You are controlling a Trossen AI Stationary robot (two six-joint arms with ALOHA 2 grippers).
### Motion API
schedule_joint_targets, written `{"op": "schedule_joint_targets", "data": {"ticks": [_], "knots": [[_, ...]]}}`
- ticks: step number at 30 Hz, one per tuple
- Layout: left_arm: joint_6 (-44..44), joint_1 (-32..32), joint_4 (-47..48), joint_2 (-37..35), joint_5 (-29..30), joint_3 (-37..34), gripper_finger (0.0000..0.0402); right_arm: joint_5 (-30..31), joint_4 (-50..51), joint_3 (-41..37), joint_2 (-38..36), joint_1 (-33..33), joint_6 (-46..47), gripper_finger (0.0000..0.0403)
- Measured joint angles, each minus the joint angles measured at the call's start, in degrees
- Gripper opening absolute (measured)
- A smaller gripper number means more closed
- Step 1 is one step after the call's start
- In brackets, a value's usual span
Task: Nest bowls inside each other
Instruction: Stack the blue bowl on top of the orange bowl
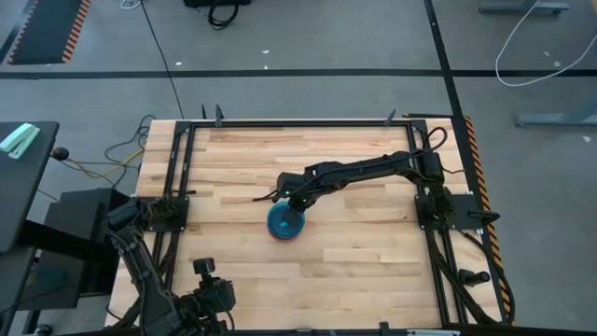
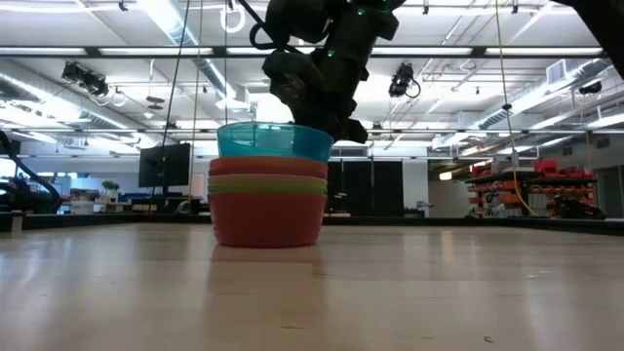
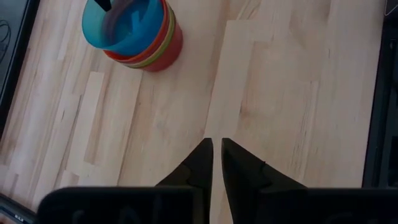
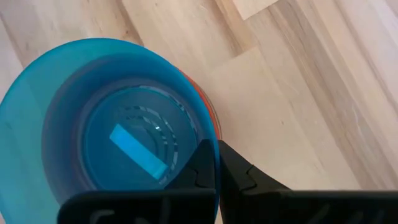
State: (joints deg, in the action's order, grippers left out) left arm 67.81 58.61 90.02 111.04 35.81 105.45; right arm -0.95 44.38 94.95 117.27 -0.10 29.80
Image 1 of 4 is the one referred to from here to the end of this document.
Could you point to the black aluminium table frame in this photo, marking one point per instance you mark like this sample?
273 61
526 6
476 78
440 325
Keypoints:
298 124

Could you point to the thin black frame clamp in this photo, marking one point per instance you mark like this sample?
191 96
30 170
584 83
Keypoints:
204 113

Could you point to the black desk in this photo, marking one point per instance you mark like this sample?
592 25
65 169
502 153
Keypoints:
18 196

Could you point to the black cabinet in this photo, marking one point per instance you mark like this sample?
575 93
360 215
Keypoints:
70 280

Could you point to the mint green stapler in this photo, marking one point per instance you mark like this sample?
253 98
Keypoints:
18 140

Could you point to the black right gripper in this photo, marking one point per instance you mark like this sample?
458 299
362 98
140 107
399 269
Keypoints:
303 200

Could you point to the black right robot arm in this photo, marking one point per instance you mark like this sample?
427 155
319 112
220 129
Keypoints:
364 170

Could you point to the black round plug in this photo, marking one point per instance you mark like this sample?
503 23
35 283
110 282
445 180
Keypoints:
60 154

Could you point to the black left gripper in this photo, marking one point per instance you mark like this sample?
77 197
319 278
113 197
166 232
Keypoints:
210 298

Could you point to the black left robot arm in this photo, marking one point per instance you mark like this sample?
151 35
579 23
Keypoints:
135 261

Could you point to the black hazard-striped floor mat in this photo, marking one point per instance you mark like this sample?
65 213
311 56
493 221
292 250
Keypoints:
44 32

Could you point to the teal plastic bowl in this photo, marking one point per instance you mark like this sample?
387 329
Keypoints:
277 226

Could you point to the grey table foot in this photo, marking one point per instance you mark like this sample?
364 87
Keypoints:
555 119
522 7

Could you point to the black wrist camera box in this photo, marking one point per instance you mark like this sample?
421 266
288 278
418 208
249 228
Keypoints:
204 267

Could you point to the orange-black hazard strip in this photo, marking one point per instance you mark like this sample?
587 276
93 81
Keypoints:
480 186

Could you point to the black floor device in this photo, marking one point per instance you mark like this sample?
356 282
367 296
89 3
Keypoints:
217 2

